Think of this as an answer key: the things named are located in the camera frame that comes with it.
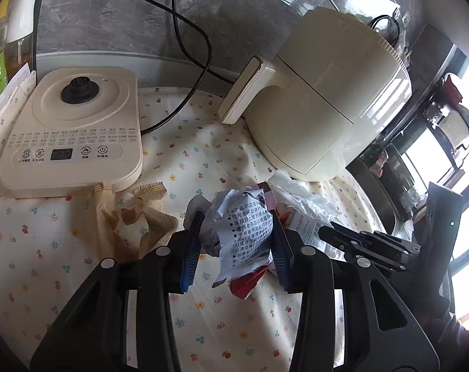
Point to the silver printed packet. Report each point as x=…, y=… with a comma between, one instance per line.
x=242, y=232

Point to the white cap oil bottle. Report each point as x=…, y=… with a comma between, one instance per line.
x=23, y=27

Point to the floral tablecloth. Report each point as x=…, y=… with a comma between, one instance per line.
x=44, y=259

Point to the steel sink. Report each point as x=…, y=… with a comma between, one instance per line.
x=389, y=178

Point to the cream air fryer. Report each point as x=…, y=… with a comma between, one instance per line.
x=335, y=97

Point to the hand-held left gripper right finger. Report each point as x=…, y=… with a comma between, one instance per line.
x=280, y=248

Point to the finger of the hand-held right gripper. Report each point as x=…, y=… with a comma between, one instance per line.
x=378, y=261
x=366, y=240

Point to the cream kettle base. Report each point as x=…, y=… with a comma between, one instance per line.
x=64, y=124

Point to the white plastic container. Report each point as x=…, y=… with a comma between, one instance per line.
x=453, y=128

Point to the white printed packet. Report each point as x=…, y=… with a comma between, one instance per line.
x=308, y=229

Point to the black dish rack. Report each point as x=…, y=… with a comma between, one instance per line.
x=436, y=104

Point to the crumpled brown paper bag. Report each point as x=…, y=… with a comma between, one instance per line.
x=133, y=228

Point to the clear plastic wrapper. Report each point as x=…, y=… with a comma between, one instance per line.
x=300, y=201

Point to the white paper sheet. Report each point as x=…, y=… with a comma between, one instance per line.
x=9, y=91

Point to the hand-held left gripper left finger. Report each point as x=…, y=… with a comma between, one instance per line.
x=190, y=255

